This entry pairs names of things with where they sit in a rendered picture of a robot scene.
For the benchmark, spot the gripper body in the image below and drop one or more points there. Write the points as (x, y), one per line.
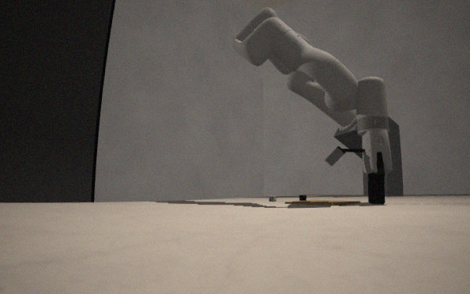
(375, 140)

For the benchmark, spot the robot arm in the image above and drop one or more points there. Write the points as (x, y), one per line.
(266, 36)

